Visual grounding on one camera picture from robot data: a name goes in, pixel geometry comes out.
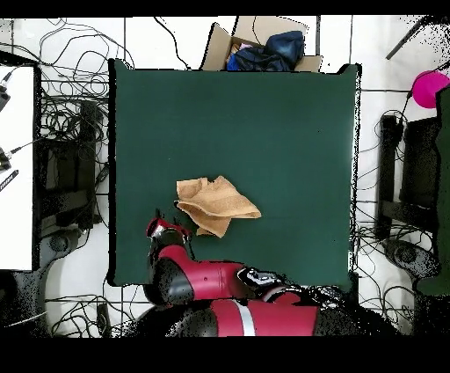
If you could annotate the tan terry towel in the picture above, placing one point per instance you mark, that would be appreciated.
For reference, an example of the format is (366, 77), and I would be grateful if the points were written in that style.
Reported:
(218, 204)

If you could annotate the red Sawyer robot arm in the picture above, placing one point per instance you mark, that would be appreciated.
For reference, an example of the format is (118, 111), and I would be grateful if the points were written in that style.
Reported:
(207, 278)

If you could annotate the round grey stand base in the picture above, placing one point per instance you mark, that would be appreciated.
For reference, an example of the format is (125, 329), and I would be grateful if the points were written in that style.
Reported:
(59, 243)
(407, 255)

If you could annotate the dark green table cloth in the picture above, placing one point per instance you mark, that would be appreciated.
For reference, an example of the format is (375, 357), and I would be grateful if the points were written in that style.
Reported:
(246, 140)
(444, 176)

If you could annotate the black power strip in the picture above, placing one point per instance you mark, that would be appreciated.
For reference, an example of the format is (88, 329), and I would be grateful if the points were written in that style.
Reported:
(103, 320)

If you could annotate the white desk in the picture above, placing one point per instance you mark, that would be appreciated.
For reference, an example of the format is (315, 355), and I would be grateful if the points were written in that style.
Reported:
(17, 218)

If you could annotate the black slotted bar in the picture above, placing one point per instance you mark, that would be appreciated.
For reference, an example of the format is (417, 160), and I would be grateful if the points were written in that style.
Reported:
(8, 180)

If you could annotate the open cardboard box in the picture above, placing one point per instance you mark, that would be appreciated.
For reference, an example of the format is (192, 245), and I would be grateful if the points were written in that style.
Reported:
(218, 49)

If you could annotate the dark navy garment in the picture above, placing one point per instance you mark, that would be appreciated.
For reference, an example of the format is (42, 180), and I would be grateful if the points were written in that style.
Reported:
(256, 59)

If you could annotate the blue denim jeans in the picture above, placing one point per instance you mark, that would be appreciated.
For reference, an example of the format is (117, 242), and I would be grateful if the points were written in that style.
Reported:
(284, 44)

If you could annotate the magenta round object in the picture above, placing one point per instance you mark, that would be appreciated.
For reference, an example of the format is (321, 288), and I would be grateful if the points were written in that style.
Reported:
(427, 89)

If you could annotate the black rod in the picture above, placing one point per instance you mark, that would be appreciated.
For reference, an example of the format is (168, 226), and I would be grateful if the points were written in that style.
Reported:
(404, 40)

